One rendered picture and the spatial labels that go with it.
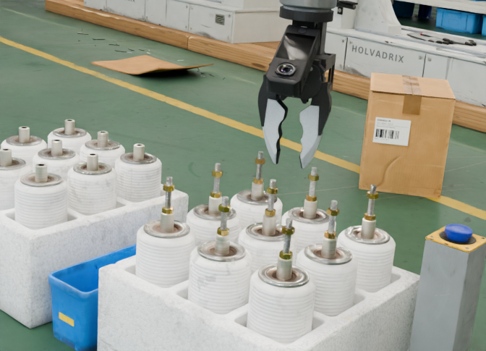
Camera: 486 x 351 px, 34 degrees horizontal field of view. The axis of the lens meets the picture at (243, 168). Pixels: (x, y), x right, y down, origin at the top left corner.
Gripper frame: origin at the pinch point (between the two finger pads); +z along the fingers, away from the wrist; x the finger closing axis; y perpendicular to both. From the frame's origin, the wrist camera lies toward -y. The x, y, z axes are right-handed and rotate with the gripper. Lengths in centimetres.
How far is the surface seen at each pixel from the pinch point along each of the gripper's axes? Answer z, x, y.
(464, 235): 10.8, -24.3, 11.7
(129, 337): 34.9, 24.1, 2.2
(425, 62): 23, 7, 246
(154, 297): 25.7, 19.3, 0.5
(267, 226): 16.7, 6.4, 15.4
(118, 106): 43, 115, 174
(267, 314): 22.4, 0.1, -3.1
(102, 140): 17, 53, 46
